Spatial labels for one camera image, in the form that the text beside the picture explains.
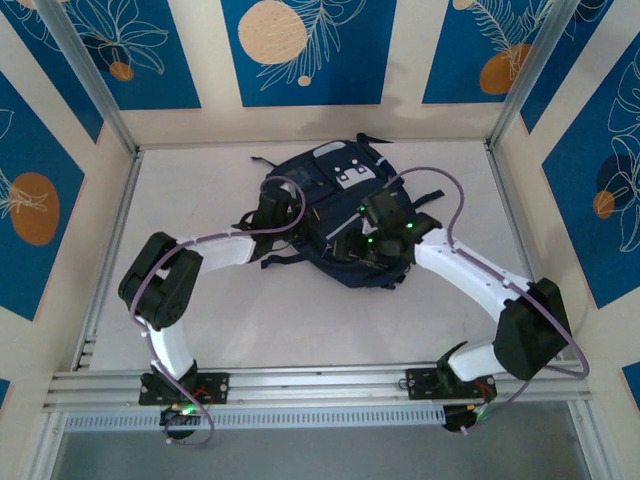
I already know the black base connector box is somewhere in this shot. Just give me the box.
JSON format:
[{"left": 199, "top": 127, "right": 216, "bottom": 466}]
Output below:
[
  {"left": 442, "top": 404, "right": 489, "bottom": 435},
  {"left": 159, "top": 405, "right": 201, "bottom": 441}
]

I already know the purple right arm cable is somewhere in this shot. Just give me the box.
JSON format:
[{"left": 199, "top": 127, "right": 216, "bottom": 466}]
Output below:
[{"left": 383, "top": 167, "right": 590, "bottom": 419}]

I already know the black right base connector box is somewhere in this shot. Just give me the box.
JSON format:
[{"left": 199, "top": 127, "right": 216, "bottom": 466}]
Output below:
[{"left": 442, "top": 404, "right": 489, "bottom": 435}]

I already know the aluminium cross rail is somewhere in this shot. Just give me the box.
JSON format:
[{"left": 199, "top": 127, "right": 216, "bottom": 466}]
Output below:
[{"left": 42, "top": 360, "right": 594, "bottom": 414}]

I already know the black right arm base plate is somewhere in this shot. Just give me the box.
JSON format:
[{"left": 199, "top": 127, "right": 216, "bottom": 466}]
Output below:
[{"left": 405, "top": 366, "right": 497, "bottom": 401}]

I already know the grey slotted cable duct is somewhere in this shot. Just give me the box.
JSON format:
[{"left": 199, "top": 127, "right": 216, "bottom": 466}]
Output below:
[{"left": 63, "top": 404, "right": 446, "bottom": 432}]

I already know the navy blue student backpack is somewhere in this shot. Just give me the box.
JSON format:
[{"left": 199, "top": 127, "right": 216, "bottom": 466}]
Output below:
[{"left": 249, "top": 132, "right": 445, "bottom": 290}]

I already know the aluminium corner post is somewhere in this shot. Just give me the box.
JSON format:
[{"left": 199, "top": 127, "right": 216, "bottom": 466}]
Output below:
[
  {"left": 37, "top": 0, "right": 140, "bottom": 156},
  {"left": 487, "top": 0, "right": 584, "bottom": 151}
]

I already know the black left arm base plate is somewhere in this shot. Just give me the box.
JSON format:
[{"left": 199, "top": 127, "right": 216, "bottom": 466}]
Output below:
[{"left": 138, "top": 370, "right": 231, "bottom": 406}]

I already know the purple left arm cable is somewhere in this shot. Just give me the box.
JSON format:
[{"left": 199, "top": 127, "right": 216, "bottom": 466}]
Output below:
[{"left": 128, "top": 176, "right": 307, "bottom": 449}]

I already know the aluminium side rail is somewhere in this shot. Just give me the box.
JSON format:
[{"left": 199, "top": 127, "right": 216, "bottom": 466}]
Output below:
[
  {"left": 485, "top": 143, "right": 569, "bottom": 362},
  {"left": 72, "top": 147, "right": 145, "bottom": 371}
]

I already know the black left base connector box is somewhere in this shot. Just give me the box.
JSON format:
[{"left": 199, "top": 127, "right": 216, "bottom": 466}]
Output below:
[{"left": 159, "top": 405, "right": 201, "bottom": 441}]

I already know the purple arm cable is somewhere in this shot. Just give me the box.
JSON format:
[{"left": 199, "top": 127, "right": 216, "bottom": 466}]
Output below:
[
  {"left": 383, "top": 167, "right": 590, "bottom": 419},
  {"left": 128, "top": 176, "right": 307, "bottom": 449}
]

